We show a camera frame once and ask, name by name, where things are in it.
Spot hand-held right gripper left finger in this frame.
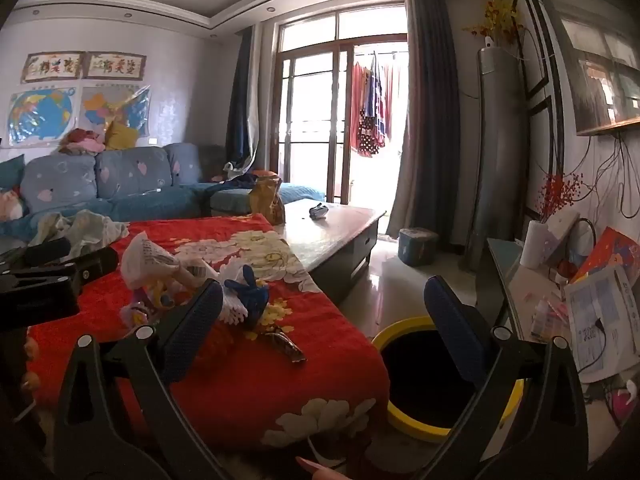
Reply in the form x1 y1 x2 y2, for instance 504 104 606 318
54 280 226 480

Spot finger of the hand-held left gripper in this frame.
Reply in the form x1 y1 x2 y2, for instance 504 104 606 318
60 246 120 284
25 237 72 267

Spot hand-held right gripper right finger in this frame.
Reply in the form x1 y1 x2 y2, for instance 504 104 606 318
424 275 590 480

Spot yellow trash bin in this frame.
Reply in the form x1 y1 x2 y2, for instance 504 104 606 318
371 316 525 442

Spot dark brown snack wrapper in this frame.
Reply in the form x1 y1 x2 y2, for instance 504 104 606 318
265 327 307 365

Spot person's left hand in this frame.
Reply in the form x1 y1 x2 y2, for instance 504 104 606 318
20 335 43 396

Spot person's right hand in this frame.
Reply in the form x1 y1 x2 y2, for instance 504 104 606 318
296 456 347 480

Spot white cloth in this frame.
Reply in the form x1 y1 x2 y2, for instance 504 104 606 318
30 209 131 257

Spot white pleated paper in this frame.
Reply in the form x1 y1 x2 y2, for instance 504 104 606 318
220 287 251 328

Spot purple yellow wrapper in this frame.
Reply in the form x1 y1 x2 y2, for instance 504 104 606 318
120 280 176 328

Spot white printed plastic bag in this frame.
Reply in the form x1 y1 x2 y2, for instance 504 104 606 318
120 231 221 293

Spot glass-topped television cabinet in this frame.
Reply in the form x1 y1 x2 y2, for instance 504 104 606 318
487 237 640 461

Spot red floral blanket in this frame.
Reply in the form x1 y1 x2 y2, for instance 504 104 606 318
25 212 391 471

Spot blue storage box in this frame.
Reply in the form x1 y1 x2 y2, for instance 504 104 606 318
398 227 440 267

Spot teal pillow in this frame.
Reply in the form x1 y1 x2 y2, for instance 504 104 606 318
0 155 26 192

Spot blue sofa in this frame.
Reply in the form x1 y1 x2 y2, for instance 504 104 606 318
0 142 326 241

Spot colourful packet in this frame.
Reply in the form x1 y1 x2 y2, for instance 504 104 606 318
530 297 571 343

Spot pile of clothes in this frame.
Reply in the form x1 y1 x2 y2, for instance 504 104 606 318
57 129 107 157

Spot white paper towel roll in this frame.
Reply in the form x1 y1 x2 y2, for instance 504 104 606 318
520 220 551 268

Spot yellow pillow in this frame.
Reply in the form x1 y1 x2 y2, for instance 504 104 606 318
105 120 139 151

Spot world map poster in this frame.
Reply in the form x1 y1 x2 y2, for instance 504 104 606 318
0 87 81 148

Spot white box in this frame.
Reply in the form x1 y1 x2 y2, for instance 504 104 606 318
542 207 581 266

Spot glossy coffee table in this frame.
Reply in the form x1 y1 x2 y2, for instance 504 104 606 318
270 199 388 306

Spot printed paper sheets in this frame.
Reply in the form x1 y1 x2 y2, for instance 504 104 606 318
565 265 640 385

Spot brown paper bag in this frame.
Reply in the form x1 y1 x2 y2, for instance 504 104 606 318
249 172 286 226

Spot white round device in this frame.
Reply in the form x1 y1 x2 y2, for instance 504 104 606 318
567 217 598 268

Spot country map poster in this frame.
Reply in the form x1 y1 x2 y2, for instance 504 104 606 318
80 85 152 138

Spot red berry branches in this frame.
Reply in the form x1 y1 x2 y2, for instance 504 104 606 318
535 172 585 222

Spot grey standing air conditioner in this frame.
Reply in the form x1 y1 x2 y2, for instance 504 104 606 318
467 45 531 273

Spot red book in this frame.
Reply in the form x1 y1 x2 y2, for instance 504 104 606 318
570 226 640 286

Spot calligraphy poster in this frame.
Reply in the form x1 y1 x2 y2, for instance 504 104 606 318
20 51 85 85
82 51 147 80

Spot pink item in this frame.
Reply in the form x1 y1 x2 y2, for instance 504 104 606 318
602 387 638 423

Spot grey curtain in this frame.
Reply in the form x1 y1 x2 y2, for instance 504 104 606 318
387 0 462 256

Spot blue curtain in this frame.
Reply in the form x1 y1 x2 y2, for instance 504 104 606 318
225 27 263 171

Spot hanging clothes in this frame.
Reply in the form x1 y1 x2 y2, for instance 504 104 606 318
350 52 397 159

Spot yellow red artificial flowers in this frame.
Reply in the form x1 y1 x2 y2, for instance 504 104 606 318
462 0 525 50

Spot black wall cables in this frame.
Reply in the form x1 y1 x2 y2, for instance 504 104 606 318
575 132 640 223

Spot brown balcony door frame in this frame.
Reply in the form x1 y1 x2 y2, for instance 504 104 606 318
270 2 411 206

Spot wall-mounted television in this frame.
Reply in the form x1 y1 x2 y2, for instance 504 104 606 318
542 0 640 137

